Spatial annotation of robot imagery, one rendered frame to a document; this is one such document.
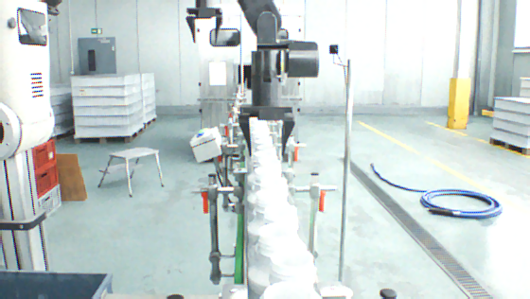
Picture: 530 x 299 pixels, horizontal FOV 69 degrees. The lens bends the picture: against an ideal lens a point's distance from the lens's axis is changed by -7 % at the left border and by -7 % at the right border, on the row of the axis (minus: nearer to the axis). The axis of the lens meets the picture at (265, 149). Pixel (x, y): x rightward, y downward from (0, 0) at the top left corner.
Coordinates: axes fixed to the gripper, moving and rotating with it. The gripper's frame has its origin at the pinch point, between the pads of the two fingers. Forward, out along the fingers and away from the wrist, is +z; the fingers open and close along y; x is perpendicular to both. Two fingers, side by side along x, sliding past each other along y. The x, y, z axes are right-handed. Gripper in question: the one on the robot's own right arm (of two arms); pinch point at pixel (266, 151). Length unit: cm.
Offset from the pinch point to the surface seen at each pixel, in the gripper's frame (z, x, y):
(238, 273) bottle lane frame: 15.9, -19.5, -5.4
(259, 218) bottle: 1.9, -30.9, -2.2
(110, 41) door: -88, 1014, -366
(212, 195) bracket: 8.4, -1.3, -10.9
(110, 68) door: -16, 1014, -370
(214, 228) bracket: 15.9, -0.4, -10.8
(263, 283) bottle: 3.6, -43.9, -2.3
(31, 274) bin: 21, -11, -45
